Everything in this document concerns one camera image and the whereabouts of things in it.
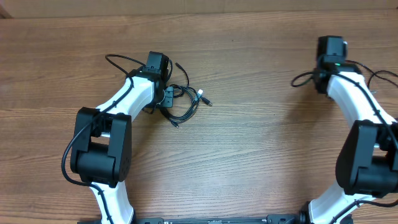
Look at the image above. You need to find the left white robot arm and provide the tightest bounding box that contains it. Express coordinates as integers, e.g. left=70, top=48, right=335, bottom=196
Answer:
left=61, top=52, right=172, bottom=223

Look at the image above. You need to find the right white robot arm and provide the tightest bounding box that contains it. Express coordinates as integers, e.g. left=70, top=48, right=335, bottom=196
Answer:
left=308, top=63, right=397, bottom=223

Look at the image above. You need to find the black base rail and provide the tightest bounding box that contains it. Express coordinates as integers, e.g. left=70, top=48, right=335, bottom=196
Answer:
left=132, top=214, right=305, bottom=224

